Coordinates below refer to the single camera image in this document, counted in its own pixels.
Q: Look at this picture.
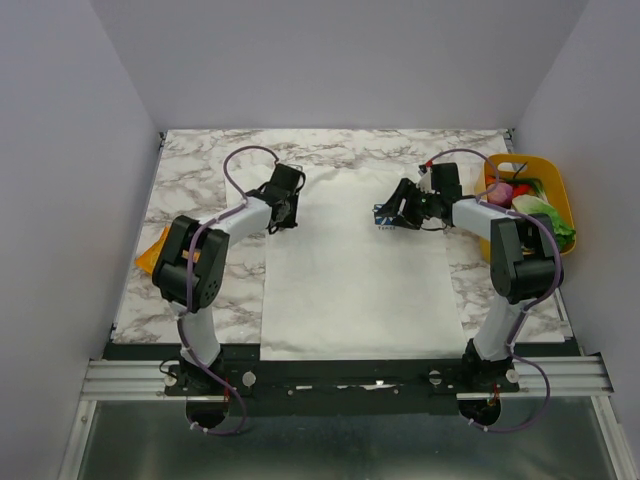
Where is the white t-shirt with flower print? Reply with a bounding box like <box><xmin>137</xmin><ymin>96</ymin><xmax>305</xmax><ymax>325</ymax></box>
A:
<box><xmin>215</xmin><ymin>165</ymin><xmax>467</xmax><ymax>360</ymax></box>

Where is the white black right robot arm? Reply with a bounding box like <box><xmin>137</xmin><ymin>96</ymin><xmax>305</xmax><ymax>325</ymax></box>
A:
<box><xmin>374</xmin><ymin>162</ymin><xmax>563</xmax><ymax>392</ymax></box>

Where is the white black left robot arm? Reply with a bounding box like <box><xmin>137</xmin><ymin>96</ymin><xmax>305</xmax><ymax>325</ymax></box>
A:
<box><xmin>152</xmin><ymin>163</ymin><xmax>306</xmax><ymax>396</ymax></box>

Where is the purple toy onion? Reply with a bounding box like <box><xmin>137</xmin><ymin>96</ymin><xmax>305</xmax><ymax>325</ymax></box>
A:
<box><xmin>487</xmin><ymin>182</ymin><xmax>514</xmax><ymax>208</ymax></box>

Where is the yellow plastic basket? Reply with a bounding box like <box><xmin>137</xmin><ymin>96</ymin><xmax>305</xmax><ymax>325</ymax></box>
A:
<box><xmin>489</xmin><ymin>154</ymin><xmax>576</xmax><ymax>255</ymax></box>

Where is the red toy tomato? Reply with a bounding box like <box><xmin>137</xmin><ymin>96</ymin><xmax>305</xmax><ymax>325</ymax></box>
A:
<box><xmin>513</xmin><ymin>184</ymin><xmax>532</xmax><ymax>197</ymax></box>

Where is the green toy cabbage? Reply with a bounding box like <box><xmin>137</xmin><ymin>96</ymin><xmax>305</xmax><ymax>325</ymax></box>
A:
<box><xmin>512</xmin><ymin>195</ymin><xmax>576</xmax><ymax>251</ymax></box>

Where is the orange snack bag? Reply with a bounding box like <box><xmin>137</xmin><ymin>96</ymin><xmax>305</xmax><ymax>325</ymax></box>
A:
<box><xmin>134</xmin><ymin>227</ymin><xmax>169</xmax><ymax>275</ymax></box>

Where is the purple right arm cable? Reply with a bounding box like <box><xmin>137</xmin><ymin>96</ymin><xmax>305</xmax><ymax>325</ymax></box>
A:
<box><xmin>423</xmin><ymin>148</ymin><xmax>564</xmax><ymax>434</ymax></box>

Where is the black mounting base plate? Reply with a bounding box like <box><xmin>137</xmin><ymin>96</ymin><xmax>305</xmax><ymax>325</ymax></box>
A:
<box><xmin>103</xmin><ymin>344</ymin><xmax>519</xmax><ymax>418</ymax></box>

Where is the aluminium rail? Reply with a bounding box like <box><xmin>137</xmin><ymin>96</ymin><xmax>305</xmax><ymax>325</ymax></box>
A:
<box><xmin>81</xmin><ymin>356</ymin><xmax>613</xmax><ymax>401</ymax></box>

